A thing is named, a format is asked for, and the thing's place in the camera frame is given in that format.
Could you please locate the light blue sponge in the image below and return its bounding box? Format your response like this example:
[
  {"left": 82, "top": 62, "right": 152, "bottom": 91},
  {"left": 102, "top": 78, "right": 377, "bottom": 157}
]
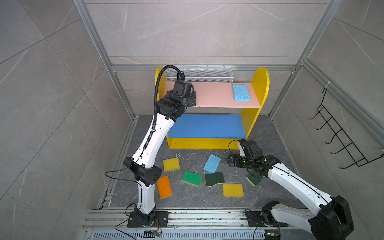
[
  {"left": 233, "top": 85, "right": 251, "bottom": 102},
  {"left": 204, "top": 154, "right": 222, "bottom": 174}
]

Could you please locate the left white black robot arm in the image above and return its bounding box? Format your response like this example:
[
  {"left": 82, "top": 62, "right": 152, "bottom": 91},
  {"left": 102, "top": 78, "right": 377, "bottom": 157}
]
[{"left": 124, "top": 80, "right": 196, "bottom": 220}]

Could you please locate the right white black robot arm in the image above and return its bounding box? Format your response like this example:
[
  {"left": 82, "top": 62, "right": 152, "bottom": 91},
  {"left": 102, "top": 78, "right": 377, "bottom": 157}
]
[{"left": 227, "top": 139, "right": 355, "bottom": 240}]

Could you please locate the yellow shelf with coloured boards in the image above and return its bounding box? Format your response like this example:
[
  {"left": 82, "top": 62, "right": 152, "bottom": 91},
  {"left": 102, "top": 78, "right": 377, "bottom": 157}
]
[{"left": 155, "top": 65, "right": 270, "bottom": 150}]

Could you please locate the right dark green wavy sponge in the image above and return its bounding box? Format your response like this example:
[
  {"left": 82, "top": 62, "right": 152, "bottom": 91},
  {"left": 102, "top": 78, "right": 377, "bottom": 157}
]
[{"left": 246, "top": 175, "right": 264, "bottom": 187}]

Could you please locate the dark green wavy sponge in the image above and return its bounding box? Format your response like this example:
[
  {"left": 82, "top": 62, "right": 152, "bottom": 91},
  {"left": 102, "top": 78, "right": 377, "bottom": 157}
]
[
  {"left": 246, "top": 175, "right": 264, "bottom": 187},
  {"left": 205, "top": 172, "right": 225, "bottom": 187}
]

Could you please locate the large yellow sponge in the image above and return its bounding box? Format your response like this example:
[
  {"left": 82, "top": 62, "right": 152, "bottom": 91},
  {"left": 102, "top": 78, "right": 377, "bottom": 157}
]
[{"left": 223, "top": 183, "right": 244, "bottom": 198}]

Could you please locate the bright green yellow sponge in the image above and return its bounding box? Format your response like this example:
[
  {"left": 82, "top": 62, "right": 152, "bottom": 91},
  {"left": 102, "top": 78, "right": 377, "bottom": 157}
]
[{"left": 181, "top": 170, "right": 203, "bottom": 187}]

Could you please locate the small yellow sponge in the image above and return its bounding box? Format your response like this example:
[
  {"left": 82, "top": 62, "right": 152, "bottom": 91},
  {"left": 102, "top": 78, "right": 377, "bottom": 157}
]
[{"left": 163, "top": 157, "right": 180, "bottom": 172}]

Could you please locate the orange yellow sponge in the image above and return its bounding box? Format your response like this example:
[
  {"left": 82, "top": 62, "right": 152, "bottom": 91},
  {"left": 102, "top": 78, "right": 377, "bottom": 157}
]
[{"left": 157, "top": 176, "right": 173, "bottom": 199}]

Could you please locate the left black corrugated cable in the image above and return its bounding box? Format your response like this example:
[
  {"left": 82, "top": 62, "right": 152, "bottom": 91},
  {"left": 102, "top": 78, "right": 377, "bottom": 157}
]
[{"left": 152, "top": 64, "right": 186, "bottom": 133}]

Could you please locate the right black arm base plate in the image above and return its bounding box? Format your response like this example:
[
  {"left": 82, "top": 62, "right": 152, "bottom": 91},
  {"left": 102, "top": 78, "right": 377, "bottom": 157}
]
[{"left": 244, "top": 210, "right": 289, "bottom": 228}]

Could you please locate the black wire hook rack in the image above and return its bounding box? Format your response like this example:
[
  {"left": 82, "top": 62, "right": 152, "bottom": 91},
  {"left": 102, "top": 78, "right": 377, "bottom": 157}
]
[{"left": 308, "top": 88, "right": 384, "bottom": 170}]

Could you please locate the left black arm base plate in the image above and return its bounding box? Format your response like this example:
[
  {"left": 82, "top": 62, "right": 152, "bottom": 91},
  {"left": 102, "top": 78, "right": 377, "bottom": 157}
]
[{"left": 127, "top": 211, "right": 170, "bottom": 228}]

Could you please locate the aluminium rail base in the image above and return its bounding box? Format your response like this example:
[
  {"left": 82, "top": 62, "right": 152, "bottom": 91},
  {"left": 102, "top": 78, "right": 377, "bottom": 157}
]
[{"left": 81, "top": 209, "right": 307, "bottom": 240}]

